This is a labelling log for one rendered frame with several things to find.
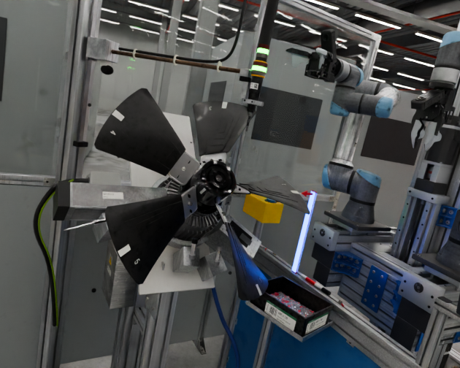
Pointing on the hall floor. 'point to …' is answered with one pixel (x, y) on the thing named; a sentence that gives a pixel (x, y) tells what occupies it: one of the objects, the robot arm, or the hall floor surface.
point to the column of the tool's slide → (69, 125)
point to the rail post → (229, 328)
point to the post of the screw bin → (263, 344)
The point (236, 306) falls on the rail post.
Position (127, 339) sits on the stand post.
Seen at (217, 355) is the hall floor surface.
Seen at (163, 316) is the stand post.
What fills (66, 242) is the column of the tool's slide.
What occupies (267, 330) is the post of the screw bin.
